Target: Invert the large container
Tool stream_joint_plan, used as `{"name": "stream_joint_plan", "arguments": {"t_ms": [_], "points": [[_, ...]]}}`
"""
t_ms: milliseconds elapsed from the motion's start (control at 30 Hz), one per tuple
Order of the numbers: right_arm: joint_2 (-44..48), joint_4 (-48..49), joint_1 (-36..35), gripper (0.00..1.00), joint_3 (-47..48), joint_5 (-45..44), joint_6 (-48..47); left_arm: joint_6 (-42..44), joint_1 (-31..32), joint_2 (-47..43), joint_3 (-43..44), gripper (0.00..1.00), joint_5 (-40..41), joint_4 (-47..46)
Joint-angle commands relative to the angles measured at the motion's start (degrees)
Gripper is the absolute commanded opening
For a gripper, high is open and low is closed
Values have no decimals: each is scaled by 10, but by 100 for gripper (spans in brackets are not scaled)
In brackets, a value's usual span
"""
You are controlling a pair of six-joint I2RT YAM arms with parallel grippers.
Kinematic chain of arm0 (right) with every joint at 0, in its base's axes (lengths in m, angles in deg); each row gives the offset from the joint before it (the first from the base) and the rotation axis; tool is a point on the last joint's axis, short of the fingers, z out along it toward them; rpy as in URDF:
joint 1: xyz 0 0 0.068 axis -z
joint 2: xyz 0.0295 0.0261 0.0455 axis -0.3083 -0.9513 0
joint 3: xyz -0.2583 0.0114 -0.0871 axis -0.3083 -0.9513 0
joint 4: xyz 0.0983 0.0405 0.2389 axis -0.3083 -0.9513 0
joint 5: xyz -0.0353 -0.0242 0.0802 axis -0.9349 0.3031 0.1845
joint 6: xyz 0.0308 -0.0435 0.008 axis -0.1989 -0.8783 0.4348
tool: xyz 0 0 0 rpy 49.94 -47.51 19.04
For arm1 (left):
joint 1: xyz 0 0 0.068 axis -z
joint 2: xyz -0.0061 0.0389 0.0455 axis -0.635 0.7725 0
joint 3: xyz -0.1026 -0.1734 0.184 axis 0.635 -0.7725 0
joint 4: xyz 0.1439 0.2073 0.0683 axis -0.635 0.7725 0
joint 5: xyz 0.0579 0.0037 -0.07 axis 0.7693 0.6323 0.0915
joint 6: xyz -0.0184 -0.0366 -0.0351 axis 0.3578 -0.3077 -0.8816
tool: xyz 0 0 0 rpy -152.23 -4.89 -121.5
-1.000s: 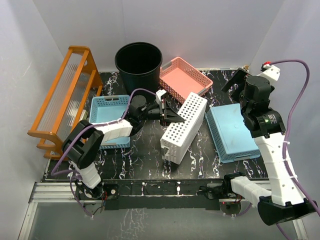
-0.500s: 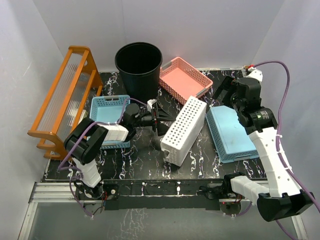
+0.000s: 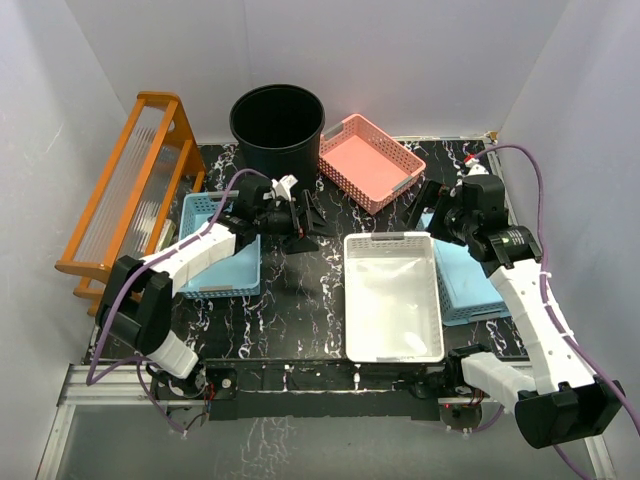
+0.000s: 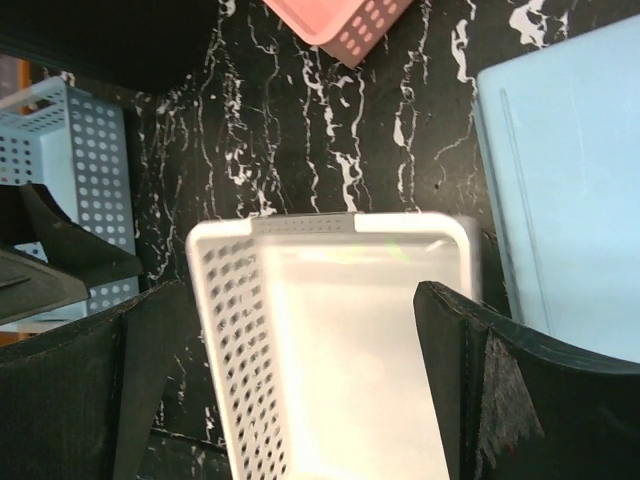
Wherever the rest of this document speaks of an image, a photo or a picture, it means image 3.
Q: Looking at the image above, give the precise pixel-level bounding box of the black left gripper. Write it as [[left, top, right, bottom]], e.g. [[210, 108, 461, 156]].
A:
[[255, 193, 337, 255]]

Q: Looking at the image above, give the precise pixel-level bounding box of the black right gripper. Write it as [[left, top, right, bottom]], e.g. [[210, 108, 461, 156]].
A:
[[399, 180, 477, 247]]

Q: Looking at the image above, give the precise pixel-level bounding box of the large blue perforated basket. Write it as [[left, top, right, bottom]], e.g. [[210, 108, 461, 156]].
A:
[[433, 238, 510, 327]]

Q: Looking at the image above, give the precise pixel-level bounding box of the white perforated plastic basket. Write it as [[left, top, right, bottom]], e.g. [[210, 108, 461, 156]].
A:
[[344, 231, 445, 363]]

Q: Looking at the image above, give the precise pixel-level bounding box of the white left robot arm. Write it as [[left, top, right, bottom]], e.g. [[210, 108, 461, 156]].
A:
[[94, 168, 335, 399]]

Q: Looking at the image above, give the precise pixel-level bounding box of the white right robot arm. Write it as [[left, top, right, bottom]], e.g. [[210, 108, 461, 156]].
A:
[[403, 174, 625, 449]]

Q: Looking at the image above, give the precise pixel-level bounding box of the pink perforated plastic basket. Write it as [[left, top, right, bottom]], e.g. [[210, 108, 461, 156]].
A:
[[319, 114, 426, 215]]

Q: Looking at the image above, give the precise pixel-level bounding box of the small blue perforated basket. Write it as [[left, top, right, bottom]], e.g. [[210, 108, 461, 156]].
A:
[[179, 192, 261, 299]]

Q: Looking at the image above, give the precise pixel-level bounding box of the black plastic bucket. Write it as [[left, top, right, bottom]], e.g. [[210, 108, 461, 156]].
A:
[[229, 84, 325, 194]]

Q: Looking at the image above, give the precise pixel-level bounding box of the small metallic block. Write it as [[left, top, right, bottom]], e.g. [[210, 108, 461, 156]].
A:
[[155, 219, 176, 252]]

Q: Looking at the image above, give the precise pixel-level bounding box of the orange wooden rack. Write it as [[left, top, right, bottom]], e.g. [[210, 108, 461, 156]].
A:
[[55, 91, 207, 317]]

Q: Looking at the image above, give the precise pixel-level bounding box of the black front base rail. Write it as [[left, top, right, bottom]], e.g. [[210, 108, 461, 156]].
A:
[[149, 357, 506, 422]]

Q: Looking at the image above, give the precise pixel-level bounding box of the aluminium frame profile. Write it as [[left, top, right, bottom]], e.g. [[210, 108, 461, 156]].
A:
[[37, 363, 156, 480]]

